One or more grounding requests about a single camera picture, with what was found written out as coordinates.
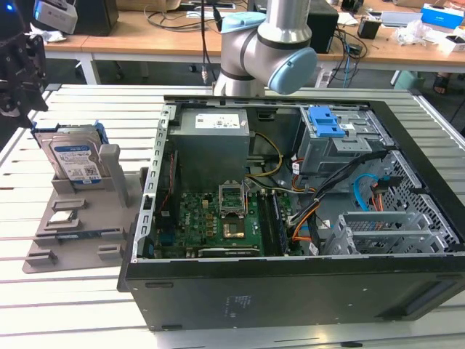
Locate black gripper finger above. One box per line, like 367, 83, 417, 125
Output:
14, 34, 48, 128

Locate hard disk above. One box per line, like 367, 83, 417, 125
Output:
28, 121, 110, 188

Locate metal disk bay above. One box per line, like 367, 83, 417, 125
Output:
321, 210, 440, 255

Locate crumpled white paper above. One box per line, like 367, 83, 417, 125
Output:
41, 31, 67, 45

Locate wooden desk white legs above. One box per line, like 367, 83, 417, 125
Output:
81, 9, 465, 87
39, 9, 99, 87

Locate large black box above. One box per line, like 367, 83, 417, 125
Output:
74, 0, 119, 37

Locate silver CPU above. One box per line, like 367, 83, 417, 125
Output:
49, 209, 76, 223

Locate grey parts rack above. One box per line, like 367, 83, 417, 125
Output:
21, 143, 150, 274

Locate grey power supply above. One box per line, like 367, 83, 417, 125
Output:
169, 107, 251, 182

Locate green motherboard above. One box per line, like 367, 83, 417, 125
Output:
154, 188, 291, 257

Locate metal socket cover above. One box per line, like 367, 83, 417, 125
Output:
217, 180, 248, 217

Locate black graphics card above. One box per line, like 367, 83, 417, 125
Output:
187, 244, 263, 258

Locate black RAM slot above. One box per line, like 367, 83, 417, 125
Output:
258, 191, 277, 255

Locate white power strip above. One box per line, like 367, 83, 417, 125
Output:
316, 68, 333, 88

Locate installed RAM stick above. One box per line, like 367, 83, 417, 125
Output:
272, 192, 291, 255

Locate blue plastic latch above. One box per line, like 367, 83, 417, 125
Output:
307, 105, 347, 139

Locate grey drive cage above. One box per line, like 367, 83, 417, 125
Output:
296, 105, 395, 175

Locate black PC case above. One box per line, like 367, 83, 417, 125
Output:
116, 93, 465, 332

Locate black pen holder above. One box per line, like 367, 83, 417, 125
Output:
357, 18, 382, 40

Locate grey flat box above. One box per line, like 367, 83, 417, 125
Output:
379, 10, 424, 28

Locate pale green cabinet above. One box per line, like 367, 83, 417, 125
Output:
391, 70, 419, 92

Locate crumpled clear plastic bag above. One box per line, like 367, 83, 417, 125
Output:
394, 20, 440, 47

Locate blue cardboard box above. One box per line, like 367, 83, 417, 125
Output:
420, 3, 465, 32

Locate small white box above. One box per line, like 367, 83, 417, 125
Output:
437, 34, 465, 54

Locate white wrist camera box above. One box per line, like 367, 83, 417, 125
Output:
33, 0, 79, 34

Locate cable with silver plug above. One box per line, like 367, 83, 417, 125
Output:
198, 0, 222, 83

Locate red twisted wire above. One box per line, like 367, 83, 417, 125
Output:
161, 151, 179, 215

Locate yellow wire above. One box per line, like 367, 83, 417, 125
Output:
246, 132, 284, 180

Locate orange data wire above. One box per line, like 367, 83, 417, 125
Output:
291, 214, 314, 244

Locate black cable bundle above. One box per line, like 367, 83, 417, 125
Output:
286, 151, 388, 233

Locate blue wire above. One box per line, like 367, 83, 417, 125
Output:
352, 173, 381, 212

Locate orange power wire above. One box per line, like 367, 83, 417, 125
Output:
369, 183, 385, 212

